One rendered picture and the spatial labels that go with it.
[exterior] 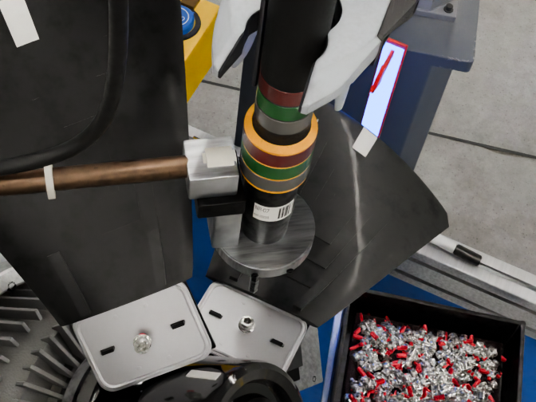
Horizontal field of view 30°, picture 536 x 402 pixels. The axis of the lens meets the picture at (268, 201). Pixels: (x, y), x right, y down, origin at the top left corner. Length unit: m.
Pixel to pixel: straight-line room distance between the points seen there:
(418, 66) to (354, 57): 0.81
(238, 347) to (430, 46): 0.59
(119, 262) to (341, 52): 0.28
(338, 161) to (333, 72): 0.44
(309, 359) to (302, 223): 0.37
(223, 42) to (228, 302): 0.37
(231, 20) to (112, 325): 0.31
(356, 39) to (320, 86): 0.03
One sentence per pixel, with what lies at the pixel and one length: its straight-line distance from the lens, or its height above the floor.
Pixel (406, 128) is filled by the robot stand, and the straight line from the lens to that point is 1.41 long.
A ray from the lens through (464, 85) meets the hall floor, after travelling 2.60.
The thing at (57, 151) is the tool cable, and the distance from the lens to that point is 0.57.
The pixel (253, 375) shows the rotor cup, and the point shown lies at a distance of 0.74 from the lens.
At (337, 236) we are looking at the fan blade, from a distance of 0.89.
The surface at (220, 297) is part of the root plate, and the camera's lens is 0.84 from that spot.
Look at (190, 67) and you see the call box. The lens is 1.15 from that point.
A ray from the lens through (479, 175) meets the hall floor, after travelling 2.44.
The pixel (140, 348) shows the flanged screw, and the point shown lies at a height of 1.26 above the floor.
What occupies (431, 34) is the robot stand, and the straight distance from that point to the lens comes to 1.30.
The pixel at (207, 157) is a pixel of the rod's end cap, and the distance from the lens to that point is 0.59.
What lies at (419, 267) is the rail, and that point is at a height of 0.83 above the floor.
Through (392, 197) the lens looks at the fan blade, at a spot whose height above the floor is 1.15.
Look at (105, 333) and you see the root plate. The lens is 0.75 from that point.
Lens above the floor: 1.93
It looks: 57 degrees down
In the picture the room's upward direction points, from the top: 10 degrees clockwise
